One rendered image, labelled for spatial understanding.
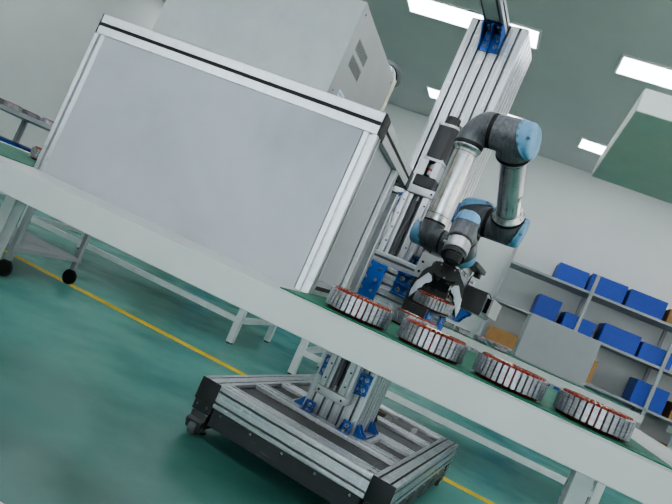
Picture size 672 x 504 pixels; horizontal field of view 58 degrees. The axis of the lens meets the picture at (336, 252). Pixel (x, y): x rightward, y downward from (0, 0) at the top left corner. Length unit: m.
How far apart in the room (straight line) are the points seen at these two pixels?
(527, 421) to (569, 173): 7.76
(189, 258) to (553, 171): 7.75
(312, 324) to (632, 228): 7.76
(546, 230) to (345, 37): 7.24
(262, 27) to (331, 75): 0.19
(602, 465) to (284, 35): 0.95
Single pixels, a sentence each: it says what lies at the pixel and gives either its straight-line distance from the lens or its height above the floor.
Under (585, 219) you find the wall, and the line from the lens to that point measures 8.44.
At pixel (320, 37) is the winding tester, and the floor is 1.22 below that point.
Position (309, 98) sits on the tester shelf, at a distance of 1.20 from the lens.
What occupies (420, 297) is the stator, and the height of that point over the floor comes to 0.83.
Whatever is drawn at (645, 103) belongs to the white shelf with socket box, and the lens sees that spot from 0.93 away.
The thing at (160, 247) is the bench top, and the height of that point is 0.73.
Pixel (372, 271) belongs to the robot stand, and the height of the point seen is 0.86.
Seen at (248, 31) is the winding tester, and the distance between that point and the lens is 1.33.
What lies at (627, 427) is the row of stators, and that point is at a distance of 0.97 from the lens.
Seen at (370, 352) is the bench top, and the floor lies 0.72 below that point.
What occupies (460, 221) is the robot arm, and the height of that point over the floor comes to 1.09.
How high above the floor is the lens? 0.81
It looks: 1 degrees up
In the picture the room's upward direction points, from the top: 24 degrees clockwise
